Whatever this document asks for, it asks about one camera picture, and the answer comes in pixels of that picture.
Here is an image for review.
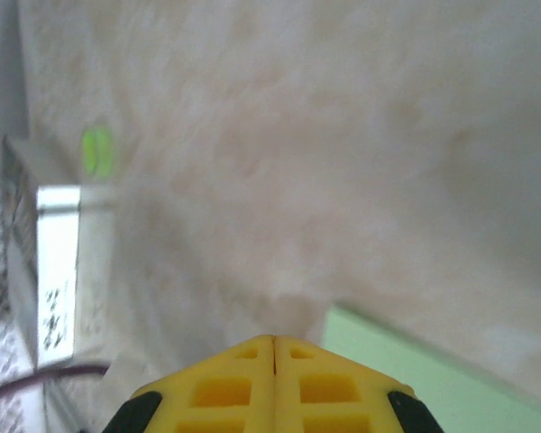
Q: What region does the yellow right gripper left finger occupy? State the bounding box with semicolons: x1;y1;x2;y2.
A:
105;334;276;433

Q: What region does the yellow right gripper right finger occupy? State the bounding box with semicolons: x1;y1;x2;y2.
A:
274;334;445;433

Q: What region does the light green paper sheet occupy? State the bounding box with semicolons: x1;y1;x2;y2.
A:
319;302;541;433

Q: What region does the white picture book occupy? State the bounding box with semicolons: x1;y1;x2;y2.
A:
6;183;119;367

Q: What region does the clear tape roll green core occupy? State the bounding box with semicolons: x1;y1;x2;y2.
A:
80;127;117;180

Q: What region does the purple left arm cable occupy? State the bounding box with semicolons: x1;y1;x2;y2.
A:
0;363;110;403

